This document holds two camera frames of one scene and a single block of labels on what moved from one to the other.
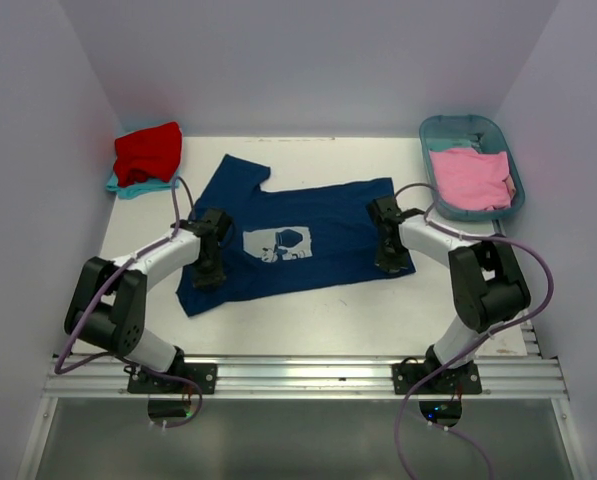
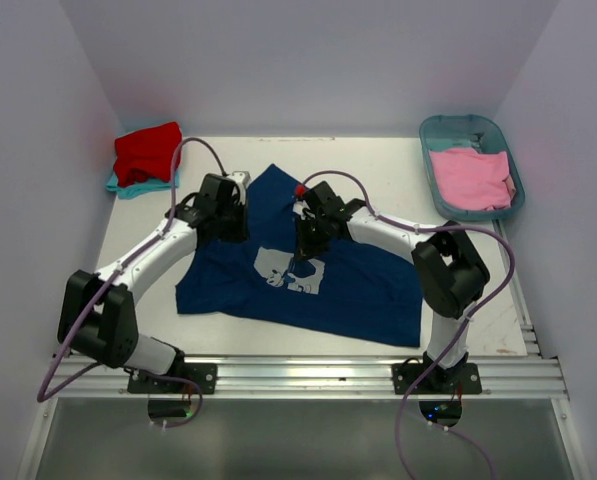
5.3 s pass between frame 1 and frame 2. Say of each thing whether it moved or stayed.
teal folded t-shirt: stayed
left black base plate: stayed
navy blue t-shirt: moved
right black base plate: stayed
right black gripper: moved
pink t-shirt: stayed
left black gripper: moved
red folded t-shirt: stayed
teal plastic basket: stayed
